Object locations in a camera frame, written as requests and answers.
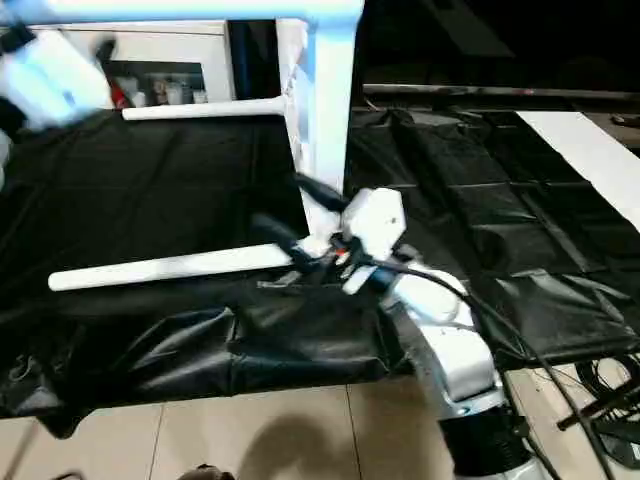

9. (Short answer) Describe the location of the white plastic table leg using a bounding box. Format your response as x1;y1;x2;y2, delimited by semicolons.
48;243;303;293
0;0;363;25
122;97;289;122

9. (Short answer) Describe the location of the white plastic table top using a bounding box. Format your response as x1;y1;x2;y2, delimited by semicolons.
278;0;367;263

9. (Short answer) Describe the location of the black mat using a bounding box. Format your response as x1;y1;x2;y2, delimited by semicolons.
0;95;640;441

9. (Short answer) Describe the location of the white cabinet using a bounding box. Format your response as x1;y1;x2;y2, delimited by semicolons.
100;20;237;107

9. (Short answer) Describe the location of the black floor stand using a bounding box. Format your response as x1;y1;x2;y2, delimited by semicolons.
555;350;640;471

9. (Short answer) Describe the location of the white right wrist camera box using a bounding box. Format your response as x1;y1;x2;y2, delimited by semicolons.
340;188;409;295

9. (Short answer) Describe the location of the silver metal rail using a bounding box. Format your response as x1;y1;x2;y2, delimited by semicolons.
362;84;640;103

